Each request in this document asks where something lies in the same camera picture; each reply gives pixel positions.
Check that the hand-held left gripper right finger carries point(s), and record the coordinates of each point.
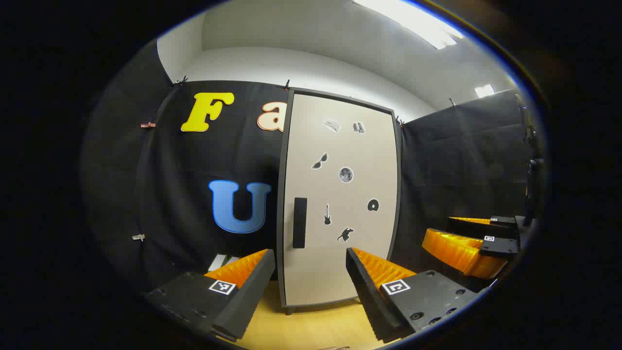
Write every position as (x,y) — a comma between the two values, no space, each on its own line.
(364,291)

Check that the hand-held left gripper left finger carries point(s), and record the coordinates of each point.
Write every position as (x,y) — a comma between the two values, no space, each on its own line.
(252,291)

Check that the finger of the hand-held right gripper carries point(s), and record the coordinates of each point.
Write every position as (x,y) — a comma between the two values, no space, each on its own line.
(469,226)
(452,250)

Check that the beige cabinet door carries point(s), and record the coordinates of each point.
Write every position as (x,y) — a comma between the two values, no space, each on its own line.
(316,272)

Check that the small ceiling light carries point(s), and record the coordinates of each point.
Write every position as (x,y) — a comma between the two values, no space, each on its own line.
(484,90)

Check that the white cloth clip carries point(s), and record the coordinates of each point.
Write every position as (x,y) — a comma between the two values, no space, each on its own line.
(138,237)

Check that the black backdrop cloth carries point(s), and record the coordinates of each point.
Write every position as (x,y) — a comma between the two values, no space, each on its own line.
(194,160)

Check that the long ceiling light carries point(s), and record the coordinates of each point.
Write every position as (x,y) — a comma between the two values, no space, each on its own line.
(413,22)

